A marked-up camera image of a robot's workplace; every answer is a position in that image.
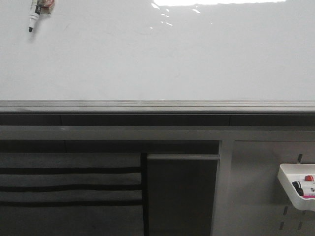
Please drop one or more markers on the grey pegboard panel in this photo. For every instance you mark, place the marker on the grey pegboard panel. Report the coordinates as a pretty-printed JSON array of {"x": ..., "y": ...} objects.
[{"x": 256, "y": 186}]

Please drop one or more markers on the dark grey board panel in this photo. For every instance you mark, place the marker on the dark grey board panel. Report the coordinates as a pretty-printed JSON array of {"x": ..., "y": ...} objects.
[{"x": 181, "y": 189}]

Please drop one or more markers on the white black whiteboard marker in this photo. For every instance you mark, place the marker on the white black whiteboard marker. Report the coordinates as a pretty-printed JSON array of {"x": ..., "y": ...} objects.
[{"x": 39, "y": 7}]

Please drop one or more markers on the grey black striped panel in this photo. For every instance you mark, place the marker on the grey black striped panel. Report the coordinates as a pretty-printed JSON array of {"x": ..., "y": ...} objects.
[{"x": 73, "y": 194}]

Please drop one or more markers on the white plastic marker tray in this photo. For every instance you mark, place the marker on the white plastic marker tray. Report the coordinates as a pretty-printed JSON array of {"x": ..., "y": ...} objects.
[{"x": 289, "y": 173}]

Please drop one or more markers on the red capped marker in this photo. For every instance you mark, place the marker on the red capped marker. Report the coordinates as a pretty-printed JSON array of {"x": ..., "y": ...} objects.
[{"x": 309, "y": 178}]

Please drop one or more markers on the black capped marker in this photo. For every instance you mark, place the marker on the black capped marker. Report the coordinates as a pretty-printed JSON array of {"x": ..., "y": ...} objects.
[{"x": 303, "y": 184}]

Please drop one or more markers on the grey metal stand frame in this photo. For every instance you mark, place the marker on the grey metal stand frame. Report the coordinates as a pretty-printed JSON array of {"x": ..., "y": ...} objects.
[{"x": 225, "y": 135}]

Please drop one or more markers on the white whiteboard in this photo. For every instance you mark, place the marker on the white whiteboard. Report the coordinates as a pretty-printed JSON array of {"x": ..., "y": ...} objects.
[{"x": 224, "y": 56}]

